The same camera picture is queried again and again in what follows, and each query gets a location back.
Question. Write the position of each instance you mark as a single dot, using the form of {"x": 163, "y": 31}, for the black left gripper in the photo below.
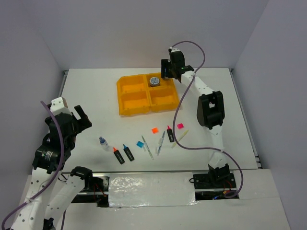
{"x": 81, "y": 112}

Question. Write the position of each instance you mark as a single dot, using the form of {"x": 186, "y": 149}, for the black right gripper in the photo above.
{"x": 165, "y": 64}

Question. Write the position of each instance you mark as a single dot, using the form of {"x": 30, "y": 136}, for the round blue-white tin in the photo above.
{"x": 154, "y": 82}

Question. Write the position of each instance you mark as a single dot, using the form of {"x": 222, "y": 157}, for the small glue bottle blue cap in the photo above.
{"x": 105, "y": 144}

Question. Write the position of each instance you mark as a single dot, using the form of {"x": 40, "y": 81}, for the pink highlighter cap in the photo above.
{"x": 180, "y": 126}

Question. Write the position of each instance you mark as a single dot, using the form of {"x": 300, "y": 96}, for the black highlighter orange tip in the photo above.
{"x": 118, "y": 155}

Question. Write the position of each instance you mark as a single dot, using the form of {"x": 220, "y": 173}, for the orange highlighter cap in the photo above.
{"x": 155, "y": 130}

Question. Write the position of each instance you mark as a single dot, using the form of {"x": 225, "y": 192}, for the black highlighter pink tip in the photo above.
{"x": 170, "y": 134}

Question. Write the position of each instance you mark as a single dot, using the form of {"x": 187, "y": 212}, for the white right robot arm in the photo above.
{"x": 210, "y": 110}

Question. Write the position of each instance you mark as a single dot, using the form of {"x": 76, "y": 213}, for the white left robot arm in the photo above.
{"x": 41, "y": 211}

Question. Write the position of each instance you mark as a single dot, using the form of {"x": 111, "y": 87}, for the orange four-compartment organizer tray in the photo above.
{"x": 136, "y": 96}

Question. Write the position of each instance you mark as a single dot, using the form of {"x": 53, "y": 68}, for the black highlighter blue tip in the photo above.
{"x": 128, "y": 153}

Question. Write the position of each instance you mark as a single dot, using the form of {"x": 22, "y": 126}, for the blue clear pen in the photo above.
{"x": 160, "y": 143}

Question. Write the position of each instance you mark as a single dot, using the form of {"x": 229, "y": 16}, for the blue highlighter cap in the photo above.
{"x": 140, "y": 144}

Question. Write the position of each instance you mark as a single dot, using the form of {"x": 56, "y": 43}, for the yellow clear pen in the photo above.
{"x": 180, "y": 138}

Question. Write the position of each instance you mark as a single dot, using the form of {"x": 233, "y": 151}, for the green clear pen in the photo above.
{"x": 147, "y": 147}

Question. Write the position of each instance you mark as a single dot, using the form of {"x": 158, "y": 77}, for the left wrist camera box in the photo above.
{"x": 58, "y": 104}

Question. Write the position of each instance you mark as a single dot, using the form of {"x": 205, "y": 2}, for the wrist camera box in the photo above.
{"x": 173, "y": 49}
{"x": 58, "y": 104}

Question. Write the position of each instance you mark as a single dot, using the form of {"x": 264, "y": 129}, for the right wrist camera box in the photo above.
{"x": 173, "y": 49}

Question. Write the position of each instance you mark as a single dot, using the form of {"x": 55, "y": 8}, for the foil-covered base plate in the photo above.
{"x": 171, "y": 189}

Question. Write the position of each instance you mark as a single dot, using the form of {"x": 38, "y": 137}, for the black mounting rail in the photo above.
{"x": 97, "y": 191}

